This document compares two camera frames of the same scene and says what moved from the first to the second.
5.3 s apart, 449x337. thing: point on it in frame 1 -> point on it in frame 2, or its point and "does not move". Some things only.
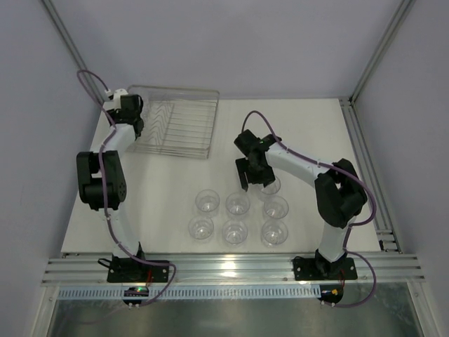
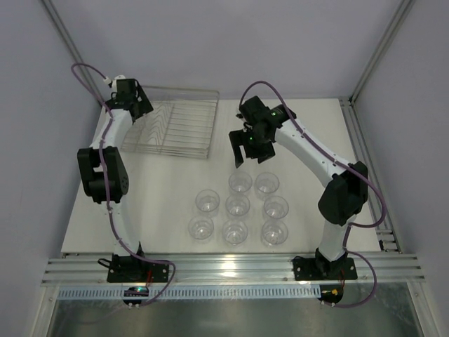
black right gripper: [256, 174] -> [250, 147]
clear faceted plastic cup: [200, 229] does not move
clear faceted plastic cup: [274, 233] does not move
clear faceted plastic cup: [273, 188] does not move
